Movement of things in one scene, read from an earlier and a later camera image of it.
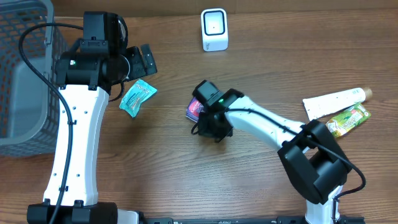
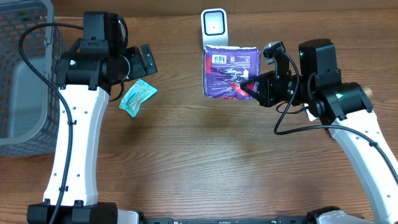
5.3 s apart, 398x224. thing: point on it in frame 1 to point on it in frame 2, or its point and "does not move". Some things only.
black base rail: x=279 y=220 does not move
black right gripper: x=207 y=130 to x=267 y=94
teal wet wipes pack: x=132 y=100 does not move
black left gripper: x=141 y=66 does not move
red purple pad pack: x=194 y=107 to x=226 y=68
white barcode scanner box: x=214 y=29 does not move
